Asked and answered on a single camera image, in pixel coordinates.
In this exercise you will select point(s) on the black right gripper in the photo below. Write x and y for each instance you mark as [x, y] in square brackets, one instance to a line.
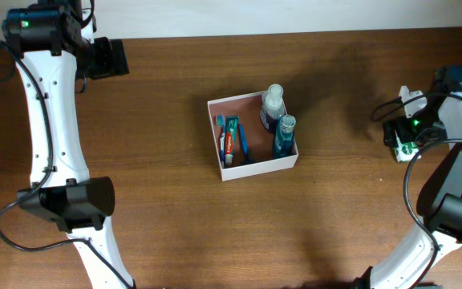
[403, 126]

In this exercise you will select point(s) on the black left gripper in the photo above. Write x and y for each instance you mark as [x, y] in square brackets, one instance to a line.
[110, 67]

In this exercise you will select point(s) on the green soap box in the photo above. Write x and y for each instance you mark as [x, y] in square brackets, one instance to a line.
[405, 152]

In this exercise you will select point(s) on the blue white toothbrush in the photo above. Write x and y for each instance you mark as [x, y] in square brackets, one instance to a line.
[220, 121]

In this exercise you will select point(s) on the teal mouthwash bottle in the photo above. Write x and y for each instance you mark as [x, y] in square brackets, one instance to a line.
[284, 137]

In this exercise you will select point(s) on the green Colgate toothpaste tube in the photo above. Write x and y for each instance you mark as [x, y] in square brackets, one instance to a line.
[230, 137]

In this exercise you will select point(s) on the dark blue spray bottle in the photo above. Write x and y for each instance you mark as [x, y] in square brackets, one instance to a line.
[272, 107]

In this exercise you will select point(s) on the blue disposable razor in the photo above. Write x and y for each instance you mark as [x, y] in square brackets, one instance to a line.
[244, 144]

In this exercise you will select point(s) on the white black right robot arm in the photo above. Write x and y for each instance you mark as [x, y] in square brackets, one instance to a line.
[437, 213]

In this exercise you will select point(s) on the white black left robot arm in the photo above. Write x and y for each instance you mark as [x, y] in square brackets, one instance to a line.
[53, 45]

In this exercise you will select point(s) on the white cardboard box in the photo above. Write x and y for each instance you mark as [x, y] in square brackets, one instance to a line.
[259, 158]

